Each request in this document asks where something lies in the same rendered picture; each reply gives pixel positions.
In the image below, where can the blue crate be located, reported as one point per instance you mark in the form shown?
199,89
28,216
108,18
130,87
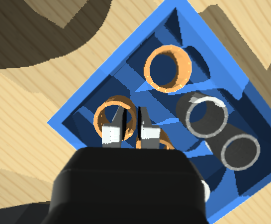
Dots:
214,73

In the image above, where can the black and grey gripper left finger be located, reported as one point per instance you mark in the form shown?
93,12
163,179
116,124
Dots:
113,133

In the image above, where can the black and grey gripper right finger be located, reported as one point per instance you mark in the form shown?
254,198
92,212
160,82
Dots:
148,134

